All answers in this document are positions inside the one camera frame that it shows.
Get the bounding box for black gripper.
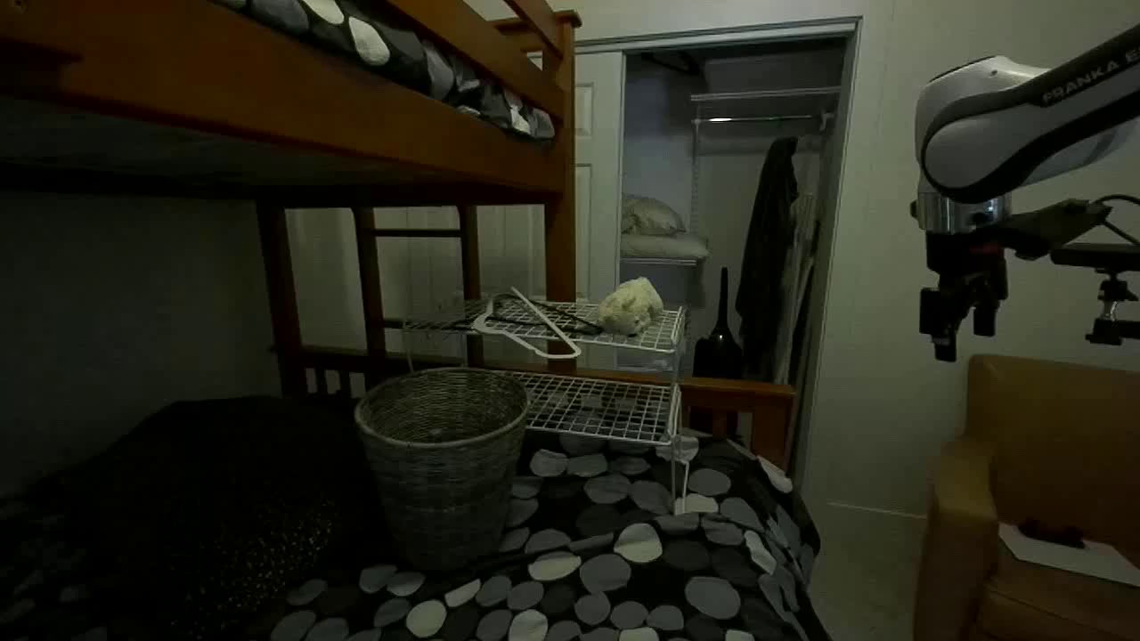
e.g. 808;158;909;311
919;230;1010;365

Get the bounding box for cream stuffed animal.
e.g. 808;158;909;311
600;279;663;335

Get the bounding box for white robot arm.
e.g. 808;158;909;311
913;24;1140;365

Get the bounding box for tan leather armchair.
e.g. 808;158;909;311
913;355;1140;641

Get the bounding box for dark hanging coat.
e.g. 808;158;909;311
733;134;797;378

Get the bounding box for dark bottle in closet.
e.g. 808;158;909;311
694;311;744;378

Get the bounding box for white paper on armchair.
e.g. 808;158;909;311
999;525;1140;588

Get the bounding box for folded white closet linens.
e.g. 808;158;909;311
620;197;708;261

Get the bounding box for white plastic clothes hanger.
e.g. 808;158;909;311
471;289;602;365

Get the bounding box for woven wicker basket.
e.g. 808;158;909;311
353;366;528;574

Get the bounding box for upper bunk dotted bedding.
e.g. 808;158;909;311
218;0;557;143

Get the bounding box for black grey dotted duvet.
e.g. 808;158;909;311
0;398;832;641

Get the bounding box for camera mount on stand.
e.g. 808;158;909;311
1000;194;1140;346

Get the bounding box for white wire two-tier rack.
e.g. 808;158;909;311
512;305;685;449

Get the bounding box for wooden bunk bed frame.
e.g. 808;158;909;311
0;0;803;475

